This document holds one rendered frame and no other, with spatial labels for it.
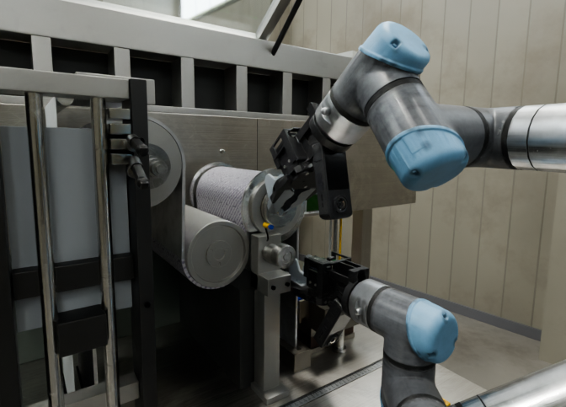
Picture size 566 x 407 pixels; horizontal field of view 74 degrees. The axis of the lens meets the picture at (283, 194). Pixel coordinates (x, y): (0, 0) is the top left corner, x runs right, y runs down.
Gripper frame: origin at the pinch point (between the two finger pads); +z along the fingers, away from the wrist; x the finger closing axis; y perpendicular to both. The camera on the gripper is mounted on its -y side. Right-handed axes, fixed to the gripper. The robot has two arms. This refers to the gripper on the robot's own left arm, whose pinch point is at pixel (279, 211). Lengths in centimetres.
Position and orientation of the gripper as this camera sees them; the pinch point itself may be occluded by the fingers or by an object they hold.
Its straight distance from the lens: 67.2
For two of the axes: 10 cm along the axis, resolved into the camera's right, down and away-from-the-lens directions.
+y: -3.6, -8.3, 4.2
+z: -4.5, 5.5, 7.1
